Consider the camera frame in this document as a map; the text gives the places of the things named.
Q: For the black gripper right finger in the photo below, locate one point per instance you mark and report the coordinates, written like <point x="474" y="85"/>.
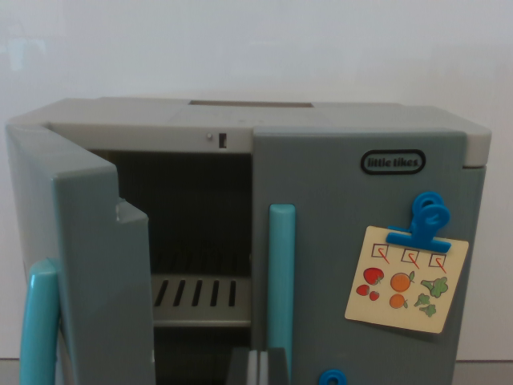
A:
<point x="277" y="369"/>

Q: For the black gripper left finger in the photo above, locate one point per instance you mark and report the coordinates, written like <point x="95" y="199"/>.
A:
<point x="240" y="369"/>

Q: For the gray slotted fridge shelf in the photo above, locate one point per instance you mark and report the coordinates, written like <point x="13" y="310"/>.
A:
<point x="200" y="313"/>

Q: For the gray toy fridge body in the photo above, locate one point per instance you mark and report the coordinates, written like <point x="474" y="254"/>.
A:
<point x="140" y="118"/>

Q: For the blue round knob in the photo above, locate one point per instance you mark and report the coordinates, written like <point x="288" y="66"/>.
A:
<point x="332" y="378"/>

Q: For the cream shopping list card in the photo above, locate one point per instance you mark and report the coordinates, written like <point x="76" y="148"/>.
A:
<point x="372" y="313"/>

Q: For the blue plastic clip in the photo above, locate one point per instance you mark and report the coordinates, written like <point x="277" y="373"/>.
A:
<point x="425" y="234"/>

